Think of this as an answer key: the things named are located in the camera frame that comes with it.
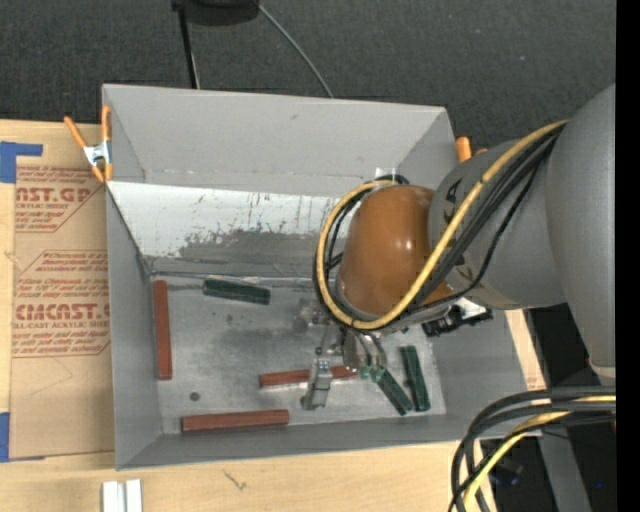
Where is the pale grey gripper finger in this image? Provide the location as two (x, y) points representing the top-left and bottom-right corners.
(298, 298), (326, 326)
(299, 359), (334, 411)

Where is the red-brown flat block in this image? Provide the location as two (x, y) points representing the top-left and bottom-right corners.
(152, 279), (174, 381)
(180, 409), (290, 433)
(258, 366), (359, 389)

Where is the dark green flat block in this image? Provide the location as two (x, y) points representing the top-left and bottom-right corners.
(377, 368), (415, 416)
(399, 345), (431, 412)
(202, 278), (272, 305)

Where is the grey metal bin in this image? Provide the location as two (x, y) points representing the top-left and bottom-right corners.
(101, 83), (531, 471)

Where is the brown cardboard board, red print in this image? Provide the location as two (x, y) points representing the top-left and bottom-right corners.
(0, 118), (117, 461)

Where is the black cylinder on white bracket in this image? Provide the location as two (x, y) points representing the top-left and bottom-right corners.
(421, 297), (495, 338)

